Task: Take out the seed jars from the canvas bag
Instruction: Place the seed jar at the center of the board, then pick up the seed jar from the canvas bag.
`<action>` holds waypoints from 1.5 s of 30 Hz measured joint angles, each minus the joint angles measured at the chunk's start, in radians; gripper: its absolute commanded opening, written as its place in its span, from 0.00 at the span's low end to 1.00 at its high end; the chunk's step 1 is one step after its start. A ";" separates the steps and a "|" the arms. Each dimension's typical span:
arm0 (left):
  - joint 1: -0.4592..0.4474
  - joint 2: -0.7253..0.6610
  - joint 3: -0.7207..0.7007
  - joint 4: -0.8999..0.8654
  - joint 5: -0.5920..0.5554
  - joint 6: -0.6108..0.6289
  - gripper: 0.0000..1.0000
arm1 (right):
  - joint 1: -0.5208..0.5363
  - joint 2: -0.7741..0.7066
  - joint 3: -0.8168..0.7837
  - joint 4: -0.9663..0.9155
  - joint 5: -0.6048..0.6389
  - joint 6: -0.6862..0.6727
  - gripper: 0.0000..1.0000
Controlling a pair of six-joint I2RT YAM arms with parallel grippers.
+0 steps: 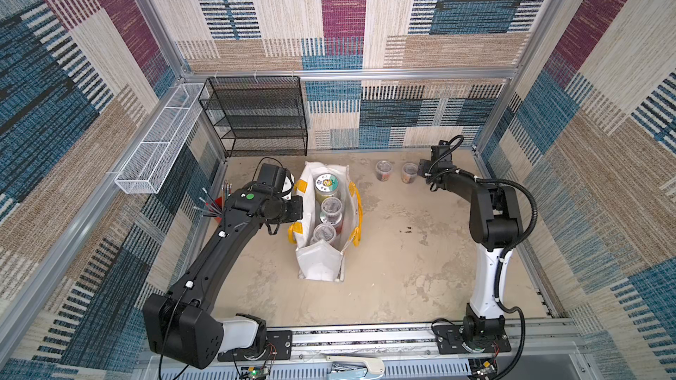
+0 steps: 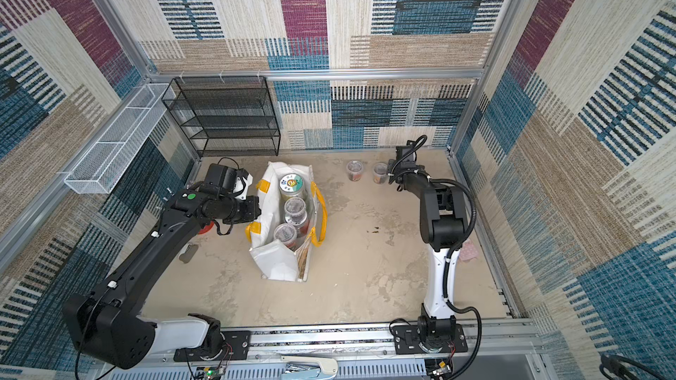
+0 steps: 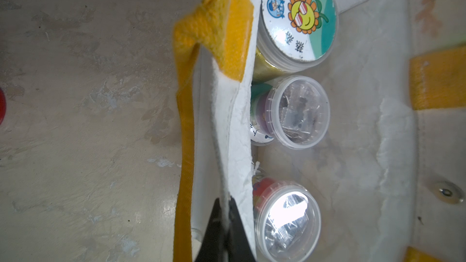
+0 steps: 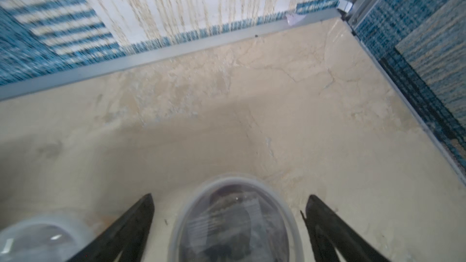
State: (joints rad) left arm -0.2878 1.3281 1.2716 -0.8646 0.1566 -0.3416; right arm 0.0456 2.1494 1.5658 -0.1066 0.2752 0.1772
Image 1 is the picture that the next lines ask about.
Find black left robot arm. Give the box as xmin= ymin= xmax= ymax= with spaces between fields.
xmin=142 ymin=182 xmax=303 ymax=369

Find clear seed jar red contents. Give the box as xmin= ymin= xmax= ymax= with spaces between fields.
xmin=401 ymin=162 xmax=418 ymax=184

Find bundle of coloured pencils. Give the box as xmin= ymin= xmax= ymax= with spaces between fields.
xmin=193 ymin=181 xmax=232 ymax=223

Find black wire mesh shelf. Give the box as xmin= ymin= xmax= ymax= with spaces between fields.
xmin=199 ymin=76 xmax=309 ymax=158

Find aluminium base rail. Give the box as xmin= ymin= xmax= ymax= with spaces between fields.
xmin=132 ymin=318 xmax=602 ymax=379

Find clear seed jar purple contents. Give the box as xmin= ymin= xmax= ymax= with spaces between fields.
xmin=310 ymin=223 xmax=337 ymax=245

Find green label seed jar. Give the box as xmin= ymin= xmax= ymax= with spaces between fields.
xmin=314 ymin=173 xmax=340 ymax=204

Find clear plastic seed jar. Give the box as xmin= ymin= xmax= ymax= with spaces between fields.
xmin=376 ymin=160 xmax=393 ymax=181

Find white canvas tote bag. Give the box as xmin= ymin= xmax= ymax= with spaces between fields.
xmin=288 ymin=162 xmax=364 ymax=281

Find white wire mesh basket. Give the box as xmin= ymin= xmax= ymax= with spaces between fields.
xmin=114 ymin=84 xmax=204 ymax=195

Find clear seed jar dark contents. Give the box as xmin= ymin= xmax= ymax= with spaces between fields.
xmin=320 ymin=197 xmax=343 ymax=227

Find red metal pencil bucket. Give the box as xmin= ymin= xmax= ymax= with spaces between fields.
xmin=212 ymin=197 xmax=223 ymax=223

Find white handle tool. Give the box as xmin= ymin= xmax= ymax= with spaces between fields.
xmin=326 ymin=355 xmax=386 ymax=380

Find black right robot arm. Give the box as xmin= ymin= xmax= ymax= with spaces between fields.
xmin=417 ymin=159 xmax=529 ymax=344

